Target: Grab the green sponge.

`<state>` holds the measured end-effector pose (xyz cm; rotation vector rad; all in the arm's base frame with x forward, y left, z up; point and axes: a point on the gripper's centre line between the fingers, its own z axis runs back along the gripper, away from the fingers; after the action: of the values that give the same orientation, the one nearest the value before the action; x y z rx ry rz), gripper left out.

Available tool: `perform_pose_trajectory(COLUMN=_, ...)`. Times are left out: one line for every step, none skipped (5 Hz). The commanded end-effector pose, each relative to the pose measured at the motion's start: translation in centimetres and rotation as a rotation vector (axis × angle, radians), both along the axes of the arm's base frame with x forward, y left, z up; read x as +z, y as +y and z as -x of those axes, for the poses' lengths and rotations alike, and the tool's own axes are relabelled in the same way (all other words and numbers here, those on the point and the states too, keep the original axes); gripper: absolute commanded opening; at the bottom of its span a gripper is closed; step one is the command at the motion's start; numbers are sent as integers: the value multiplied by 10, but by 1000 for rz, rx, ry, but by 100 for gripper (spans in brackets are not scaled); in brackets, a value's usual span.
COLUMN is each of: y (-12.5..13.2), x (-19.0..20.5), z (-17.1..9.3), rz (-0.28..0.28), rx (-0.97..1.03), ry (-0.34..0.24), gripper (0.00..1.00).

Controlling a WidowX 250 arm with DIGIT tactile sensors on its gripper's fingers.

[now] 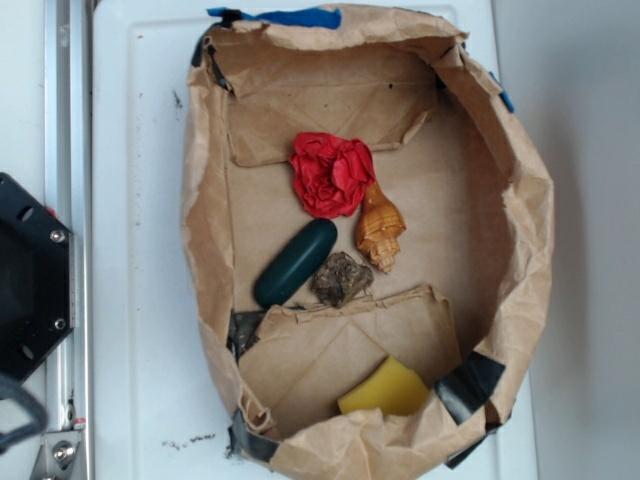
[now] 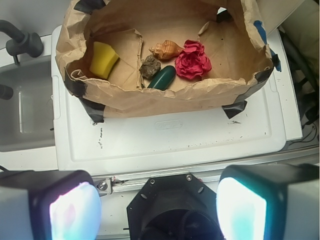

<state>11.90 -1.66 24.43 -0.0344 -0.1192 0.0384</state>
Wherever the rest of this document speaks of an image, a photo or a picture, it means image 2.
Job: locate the yellow sponge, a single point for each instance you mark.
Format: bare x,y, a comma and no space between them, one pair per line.
103,59

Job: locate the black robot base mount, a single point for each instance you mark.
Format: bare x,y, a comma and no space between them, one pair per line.
176,207

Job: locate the brown paper bag tray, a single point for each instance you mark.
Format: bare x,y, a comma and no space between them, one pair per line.
232,32

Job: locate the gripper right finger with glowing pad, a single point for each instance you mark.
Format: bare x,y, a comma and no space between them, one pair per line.
269,202

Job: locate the dark green oval object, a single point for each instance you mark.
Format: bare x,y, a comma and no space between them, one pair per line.
163,78

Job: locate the crumpled red cloth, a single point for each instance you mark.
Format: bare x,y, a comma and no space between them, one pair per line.
192,61

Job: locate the dark grey faucet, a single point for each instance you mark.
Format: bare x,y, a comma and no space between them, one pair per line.
21,42

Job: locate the brown rock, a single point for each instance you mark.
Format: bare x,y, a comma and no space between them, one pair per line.
150,67

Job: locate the aluminium rail with bracket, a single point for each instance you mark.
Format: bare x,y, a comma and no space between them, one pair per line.
209,174

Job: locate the orange conch seashell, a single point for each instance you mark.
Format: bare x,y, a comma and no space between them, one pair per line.
166,50

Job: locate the grey sink basin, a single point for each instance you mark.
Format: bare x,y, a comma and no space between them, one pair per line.
27,118

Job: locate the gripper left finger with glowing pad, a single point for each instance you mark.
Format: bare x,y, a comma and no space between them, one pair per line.
49,205

